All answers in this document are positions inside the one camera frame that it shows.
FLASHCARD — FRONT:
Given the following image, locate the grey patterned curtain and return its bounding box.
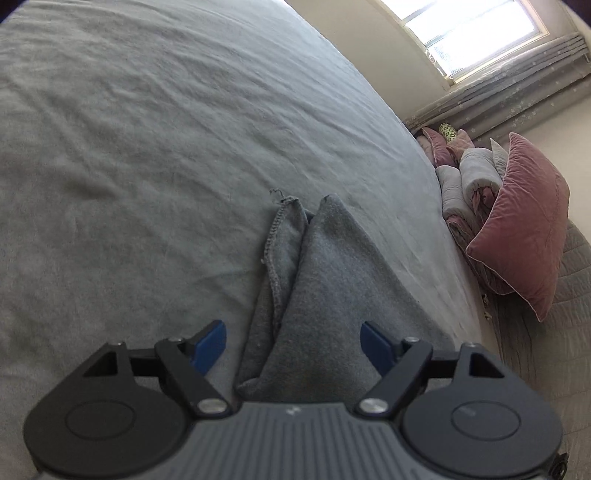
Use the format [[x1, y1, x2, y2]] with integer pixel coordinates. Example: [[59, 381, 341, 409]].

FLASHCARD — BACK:
[[405, 33, 590, 146]]

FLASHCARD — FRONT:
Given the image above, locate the green patterned toy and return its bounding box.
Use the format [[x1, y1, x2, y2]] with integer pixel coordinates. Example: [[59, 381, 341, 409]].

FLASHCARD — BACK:
[[438, 123, 458, 143]]

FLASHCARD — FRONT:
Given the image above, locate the grey knit sweater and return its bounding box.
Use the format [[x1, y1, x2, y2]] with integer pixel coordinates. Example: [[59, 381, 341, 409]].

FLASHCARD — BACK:
[[235, 194, 454, 405]]

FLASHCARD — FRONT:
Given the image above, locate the grey bed sheet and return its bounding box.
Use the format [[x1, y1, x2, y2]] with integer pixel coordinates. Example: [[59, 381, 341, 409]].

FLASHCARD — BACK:
[[1, 1, 497, 479]]

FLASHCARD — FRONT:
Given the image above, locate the small pink pillow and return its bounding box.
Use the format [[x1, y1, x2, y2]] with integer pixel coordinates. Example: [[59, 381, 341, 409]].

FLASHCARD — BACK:
[[417, 127, 475, 168]]

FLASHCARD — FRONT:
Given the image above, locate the grey quilted headboard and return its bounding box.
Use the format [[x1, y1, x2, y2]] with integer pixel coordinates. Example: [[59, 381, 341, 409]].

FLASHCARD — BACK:
[[482, 222, 590, 479]]

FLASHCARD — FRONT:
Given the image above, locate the pink velvet pillow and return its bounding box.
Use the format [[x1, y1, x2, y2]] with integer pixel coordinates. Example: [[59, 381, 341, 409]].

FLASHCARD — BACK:
[[467, 132, 570, 322]]

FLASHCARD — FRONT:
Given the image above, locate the folded grey pink quilt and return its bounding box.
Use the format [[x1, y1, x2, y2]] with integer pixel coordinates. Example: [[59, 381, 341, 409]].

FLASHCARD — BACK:
[[435, 139, 513, 295]]

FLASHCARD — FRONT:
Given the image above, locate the small brown debris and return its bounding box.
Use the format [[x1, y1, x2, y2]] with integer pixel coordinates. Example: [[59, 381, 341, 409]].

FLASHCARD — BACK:
[[481, 293, 493, 321]]

